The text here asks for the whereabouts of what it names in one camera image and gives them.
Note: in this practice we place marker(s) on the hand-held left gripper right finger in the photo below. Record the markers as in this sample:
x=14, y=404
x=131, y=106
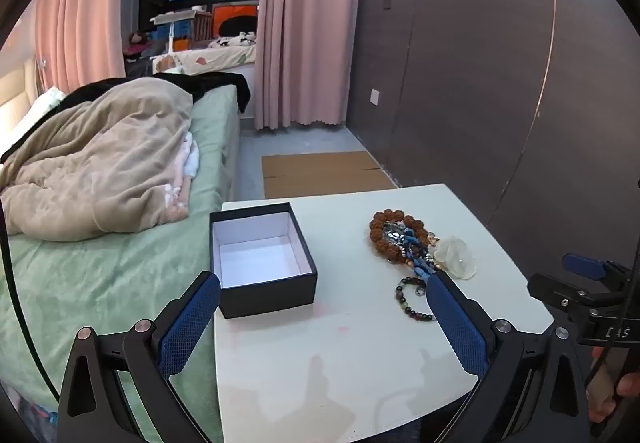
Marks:
x=457, y=323

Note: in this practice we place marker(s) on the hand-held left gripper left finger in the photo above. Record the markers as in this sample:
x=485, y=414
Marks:
x=190, y=318

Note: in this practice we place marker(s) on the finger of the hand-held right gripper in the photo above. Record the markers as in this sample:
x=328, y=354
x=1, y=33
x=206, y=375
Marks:
x=582, y=265

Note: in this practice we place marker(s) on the white crystal flower clip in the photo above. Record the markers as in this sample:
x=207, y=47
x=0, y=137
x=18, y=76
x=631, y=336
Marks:
x=457, y=258

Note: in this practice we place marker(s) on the black jewelry box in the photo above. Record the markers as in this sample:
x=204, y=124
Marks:
x=270, y=295

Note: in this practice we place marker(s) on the gold butterfly hair clip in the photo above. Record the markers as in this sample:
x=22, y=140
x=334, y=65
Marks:
x=432, y=239

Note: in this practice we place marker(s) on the person's right hand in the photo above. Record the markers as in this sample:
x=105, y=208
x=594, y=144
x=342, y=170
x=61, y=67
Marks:
x=625, y=388

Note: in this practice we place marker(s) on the bed with green sheet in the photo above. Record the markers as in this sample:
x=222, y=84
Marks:
x=125, y=263

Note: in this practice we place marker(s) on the pink floral cloth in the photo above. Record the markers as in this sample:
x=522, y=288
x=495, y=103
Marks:
x=187, y=158

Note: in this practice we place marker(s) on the beige blanket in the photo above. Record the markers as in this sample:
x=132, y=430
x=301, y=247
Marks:
x=100, y=158

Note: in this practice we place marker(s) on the flat cardboard sheet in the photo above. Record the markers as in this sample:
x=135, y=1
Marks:
x=325, y=173

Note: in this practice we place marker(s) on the black blanket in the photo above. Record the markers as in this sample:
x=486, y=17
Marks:
x=220, y=82

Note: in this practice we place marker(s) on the white pillow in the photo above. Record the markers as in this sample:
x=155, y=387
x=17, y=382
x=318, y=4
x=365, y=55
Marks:
x=45, y=105

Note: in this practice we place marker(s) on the printed window seat bedding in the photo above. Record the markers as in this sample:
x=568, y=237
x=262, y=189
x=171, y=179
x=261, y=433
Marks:
x=215, y=55

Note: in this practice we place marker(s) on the black and white plush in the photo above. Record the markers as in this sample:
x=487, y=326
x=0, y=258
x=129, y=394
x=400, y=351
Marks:
x=235, y=40

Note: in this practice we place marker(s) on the dark plush toy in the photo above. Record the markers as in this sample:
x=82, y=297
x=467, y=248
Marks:
x=137, y=39

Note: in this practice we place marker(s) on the cream headboard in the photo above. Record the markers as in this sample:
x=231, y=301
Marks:
x=15, y=93

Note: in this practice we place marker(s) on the wooden chair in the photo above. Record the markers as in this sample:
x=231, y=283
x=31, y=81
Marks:
x=202, y=25

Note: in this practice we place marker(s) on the white folding table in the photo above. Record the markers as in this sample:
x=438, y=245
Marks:
x=172, y=18

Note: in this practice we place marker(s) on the orange and black cushion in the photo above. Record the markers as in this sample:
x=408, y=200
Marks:
x=235, y=18

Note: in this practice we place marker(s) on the pink curtain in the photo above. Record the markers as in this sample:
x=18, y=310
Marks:
x=305, y=23
x=85, y=13

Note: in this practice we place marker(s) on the white wall socket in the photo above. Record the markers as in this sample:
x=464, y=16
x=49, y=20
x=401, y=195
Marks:
x=374, y=96

